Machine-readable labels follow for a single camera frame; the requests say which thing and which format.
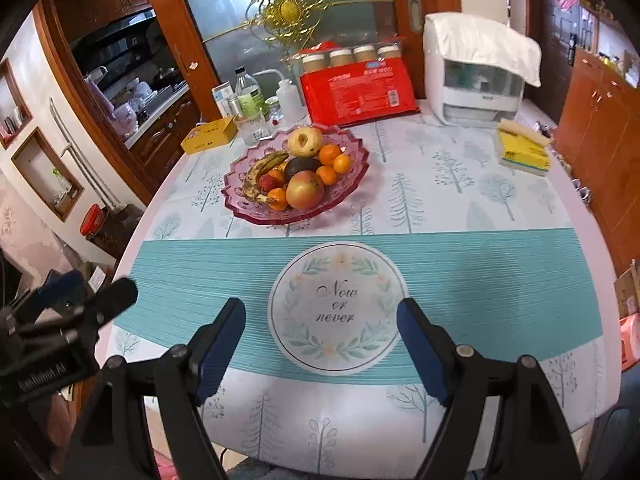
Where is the brown spotted banana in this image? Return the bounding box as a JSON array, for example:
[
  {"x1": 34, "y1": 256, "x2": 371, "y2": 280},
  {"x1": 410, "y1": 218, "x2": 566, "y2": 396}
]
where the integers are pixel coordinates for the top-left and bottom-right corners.
[{"x1": 242, "y1": 151, "x2": 288, "y2": 203}]

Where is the small red fruit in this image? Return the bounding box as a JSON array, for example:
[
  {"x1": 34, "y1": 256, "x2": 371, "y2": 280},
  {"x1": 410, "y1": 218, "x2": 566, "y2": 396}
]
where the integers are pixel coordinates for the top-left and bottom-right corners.
[{"x1": 258, "y1": 174, "x2": 280, "y2": 193}]

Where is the small yellow orange citrus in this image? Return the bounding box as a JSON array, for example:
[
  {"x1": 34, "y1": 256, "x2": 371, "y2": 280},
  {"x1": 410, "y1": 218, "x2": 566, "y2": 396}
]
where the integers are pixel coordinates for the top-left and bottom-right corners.
[{"x1": 268, "y1": 169, "x2": 285, "y2": 185}]

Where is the red yellow apple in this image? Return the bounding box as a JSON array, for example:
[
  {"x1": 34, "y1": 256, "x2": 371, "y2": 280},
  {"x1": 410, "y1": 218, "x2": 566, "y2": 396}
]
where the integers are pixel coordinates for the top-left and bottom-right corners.
[{"x1": 286, "y1": 171, "x2": 324, "y2": 210}]

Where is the dark avocado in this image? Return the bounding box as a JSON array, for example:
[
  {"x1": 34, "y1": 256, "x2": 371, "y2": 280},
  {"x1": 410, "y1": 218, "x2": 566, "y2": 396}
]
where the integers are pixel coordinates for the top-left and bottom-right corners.
[{"x1": 283, "y1": 157, "x2": 322, "y2": 182}]

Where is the yellow pear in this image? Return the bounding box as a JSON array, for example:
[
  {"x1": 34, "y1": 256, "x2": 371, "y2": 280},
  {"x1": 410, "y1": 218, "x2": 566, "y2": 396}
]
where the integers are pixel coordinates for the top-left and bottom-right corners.
[{"x1": 286, "y1": 127, "x2": 324, "y2": 157}]

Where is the large orange tangerine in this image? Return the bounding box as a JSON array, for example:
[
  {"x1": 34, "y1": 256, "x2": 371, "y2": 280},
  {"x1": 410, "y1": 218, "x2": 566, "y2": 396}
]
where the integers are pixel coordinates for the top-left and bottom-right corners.
[{"x1": 318, "y1": 144, "x2": 342, "y2": 167}]

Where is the small yellow orange kumquat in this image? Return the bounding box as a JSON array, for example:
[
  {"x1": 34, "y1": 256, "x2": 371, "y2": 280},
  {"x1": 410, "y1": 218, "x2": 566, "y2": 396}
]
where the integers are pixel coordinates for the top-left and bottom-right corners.
[{"x1": 333, "y1": 153, "x2": 352, "y2": 176}]

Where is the red bucket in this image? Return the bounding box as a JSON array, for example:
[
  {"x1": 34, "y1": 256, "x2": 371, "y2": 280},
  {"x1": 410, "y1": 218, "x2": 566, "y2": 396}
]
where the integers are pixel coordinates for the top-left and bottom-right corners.
[{"x1": 79, "y1": 204, "x2": 110, "y2": 237}]

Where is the pink glass fruit bowl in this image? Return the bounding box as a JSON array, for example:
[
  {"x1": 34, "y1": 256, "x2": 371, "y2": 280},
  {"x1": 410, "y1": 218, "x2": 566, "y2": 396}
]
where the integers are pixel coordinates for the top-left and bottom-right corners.
[{"x1": 222, "y1": 126, "x2": 369, "y2": 226}]

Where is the yellow tin box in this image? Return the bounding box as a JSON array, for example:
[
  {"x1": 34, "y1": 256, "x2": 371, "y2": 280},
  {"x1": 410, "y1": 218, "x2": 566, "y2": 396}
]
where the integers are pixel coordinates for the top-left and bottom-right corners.
[{"x1": 181, "y1": 117, "x2": 238, "y2": 155}]

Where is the clear drinking glass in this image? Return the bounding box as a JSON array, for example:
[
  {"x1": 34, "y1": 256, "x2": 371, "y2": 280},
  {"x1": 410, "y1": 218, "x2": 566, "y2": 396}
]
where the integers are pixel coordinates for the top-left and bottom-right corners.
[{"x1": 234, "y1": 110, "x2": 271, "y2": 146}]

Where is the patterned teal tablecloth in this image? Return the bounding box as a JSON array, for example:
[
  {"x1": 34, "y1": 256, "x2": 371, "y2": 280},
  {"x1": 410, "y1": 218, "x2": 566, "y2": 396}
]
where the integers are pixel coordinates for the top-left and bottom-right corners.
[{"x1": 106, "y1": 113, "x2": 620, "y2": 478}]

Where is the small metal can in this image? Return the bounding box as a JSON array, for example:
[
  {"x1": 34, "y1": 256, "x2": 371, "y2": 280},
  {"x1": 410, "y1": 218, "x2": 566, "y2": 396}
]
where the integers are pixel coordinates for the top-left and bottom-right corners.
[{"x1": 227, "y1": 94, "x2": 244, "y2": 120}]

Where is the small white box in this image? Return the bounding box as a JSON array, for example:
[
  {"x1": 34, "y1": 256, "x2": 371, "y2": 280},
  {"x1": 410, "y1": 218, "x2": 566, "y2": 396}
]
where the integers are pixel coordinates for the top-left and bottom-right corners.
[{"x1": 212, "y1": 81, "x2": 234, "y2": 117}]

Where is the clear glass bottle green label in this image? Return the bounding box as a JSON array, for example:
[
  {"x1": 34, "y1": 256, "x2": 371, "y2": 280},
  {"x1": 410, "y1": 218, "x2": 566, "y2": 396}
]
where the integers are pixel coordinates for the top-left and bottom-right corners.
[{"x1": 235, "y1": 66, "x2": 265, "y2": 117}]

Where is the small glass jar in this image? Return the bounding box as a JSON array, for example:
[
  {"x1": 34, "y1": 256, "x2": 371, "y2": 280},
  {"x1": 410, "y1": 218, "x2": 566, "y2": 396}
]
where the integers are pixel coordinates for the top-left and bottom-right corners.
[{"x1": 265, "y1": 96, "x2": 283, "y2": 126}]

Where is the white squeeze bottle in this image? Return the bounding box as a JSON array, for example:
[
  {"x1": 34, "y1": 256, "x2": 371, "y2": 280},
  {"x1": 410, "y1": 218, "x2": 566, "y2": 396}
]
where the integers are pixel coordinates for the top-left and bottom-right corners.
[{"x1": 276, "y1": 79, "x2": 307, "y2": 125}]

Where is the yellow sponge pack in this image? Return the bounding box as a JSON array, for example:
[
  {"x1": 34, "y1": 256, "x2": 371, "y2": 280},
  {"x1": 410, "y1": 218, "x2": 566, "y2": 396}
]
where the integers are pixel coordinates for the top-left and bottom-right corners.
[{"x1": 495, "y1": 119, "x2": 551, "y2": 177}]

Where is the glass sliding door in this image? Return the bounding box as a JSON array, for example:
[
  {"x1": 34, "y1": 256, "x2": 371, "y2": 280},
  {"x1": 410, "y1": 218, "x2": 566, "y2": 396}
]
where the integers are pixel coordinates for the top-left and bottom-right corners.
[{"x1": 149, "y1": 0, "x2": 461, "y2": 122}]

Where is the pack of cups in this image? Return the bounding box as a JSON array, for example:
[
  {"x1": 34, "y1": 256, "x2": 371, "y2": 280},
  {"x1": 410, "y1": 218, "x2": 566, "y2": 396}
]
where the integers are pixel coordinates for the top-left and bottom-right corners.
[{"x1": 297, "y1": 37, "x2": 402, "y2": 74}]

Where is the red plastic package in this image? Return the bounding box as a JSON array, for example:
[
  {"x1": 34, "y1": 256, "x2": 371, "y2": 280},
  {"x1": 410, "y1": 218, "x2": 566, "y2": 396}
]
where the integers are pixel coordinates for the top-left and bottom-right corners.
[{"x1": 300, "y1": 58, "x2": 420, "y2": 127}]

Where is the wooden cabinet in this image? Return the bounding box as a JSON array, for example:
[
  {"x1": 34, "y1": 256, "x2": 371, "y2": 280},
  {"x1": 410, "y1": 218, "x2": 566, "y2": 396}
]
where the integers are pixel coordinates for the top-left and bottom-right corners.
[{"x1": 549, "y1": 4, "x2": 640, "y2": 276}]

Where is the white dispenser appliance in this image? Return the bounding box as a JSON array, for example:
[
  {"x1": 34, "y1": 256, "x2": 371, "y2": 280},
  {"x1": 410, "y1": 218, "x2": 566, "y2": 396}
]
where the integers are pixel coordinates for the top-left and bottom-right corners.
[{"x1": 423, "y1": 27, "x2": 525, "y2": 127}]

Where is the white cloth on appliance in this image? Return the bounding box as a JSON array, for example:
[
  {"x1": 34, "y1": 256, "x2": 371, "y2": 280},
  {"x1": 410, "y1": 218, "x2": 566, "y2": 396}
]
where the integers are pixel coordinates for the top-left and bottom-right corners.
[{"x1": 424, "y1": 12, "x2": 541, "y2": 88}]

